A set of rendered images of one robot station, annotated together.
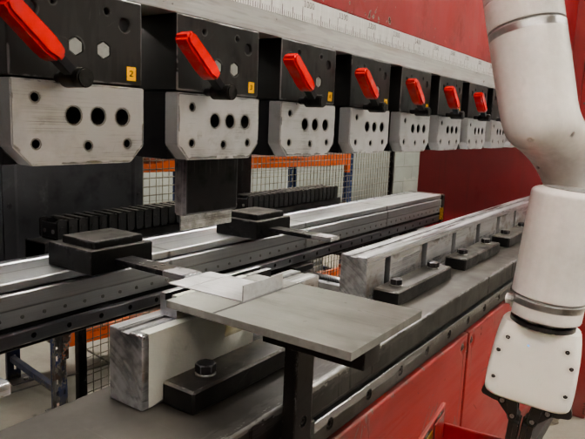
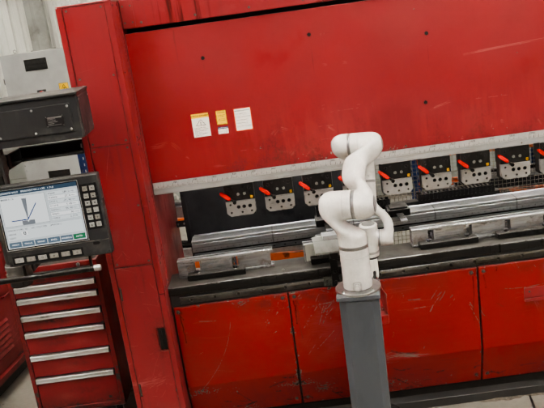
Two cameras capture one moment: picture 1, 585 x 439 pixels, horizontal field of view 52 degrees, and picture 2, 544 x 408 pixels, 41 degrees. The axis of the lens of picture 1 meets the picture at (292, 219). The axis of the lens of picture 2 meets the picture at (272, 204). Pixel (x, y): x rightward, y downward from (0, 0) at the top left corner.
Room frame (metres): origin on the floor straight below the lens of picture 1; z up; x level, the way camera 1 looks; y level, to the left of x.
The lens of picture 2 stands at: (-1.43, -2.76, 2.18)
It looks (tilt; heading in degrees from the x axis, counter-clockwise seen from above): 15 degrees down; 56
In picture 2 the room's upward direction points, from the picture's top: 8 degrees counter-clockwise
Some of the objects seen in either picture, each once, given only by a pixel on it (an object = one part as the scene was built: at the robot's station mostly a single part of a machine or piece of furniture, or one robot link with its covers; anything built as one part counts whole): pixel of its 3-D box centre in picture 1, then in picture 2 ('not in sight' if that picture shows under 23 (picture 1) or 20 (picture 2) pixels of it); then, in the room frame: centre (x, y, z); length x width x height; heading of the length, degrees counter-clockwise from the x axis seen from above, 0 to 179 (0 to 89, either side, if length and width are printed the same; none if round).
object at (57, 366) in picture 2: not in sight; (78, 331); (-0.24, 1.25, 0.50); 0.50 x 0.50 x 1.00; 56
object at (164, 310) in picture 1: (220, 289); not in sight; (0.82, 0.10, 0.99); 0.20 x 0.03 x 0.03; 146
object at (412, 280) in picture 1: (415, 282); (448, 241); (1.26, -0.27, 0.89); 0.30 x 0.05 x 0.03; 146
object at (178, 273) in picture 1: (131, 256); (327, 223); (0.90, 0.25, 1.01); 0.26 x 0.12 x 0.05; 56
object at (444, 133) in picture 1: (433, 113); (473, 165); (1.44, -0.32, 1.26); 0.15 x 0.09 x 0.17; 146
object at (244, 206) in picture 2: not in sight; (240, 197); (0.45, 0.35, 1.26); 0.15 x 0.09 x 0.17; 146
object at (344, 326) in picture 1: (293, 308); (331, 244); (0.71, -0.01, 1.00); 0.26 x 0.18 x 0.01; 56
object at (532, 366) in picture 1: (535, 354); (371, 264); (0.70, -0.31, 0.95); 0.10 x 0.07 x 0.11; 63
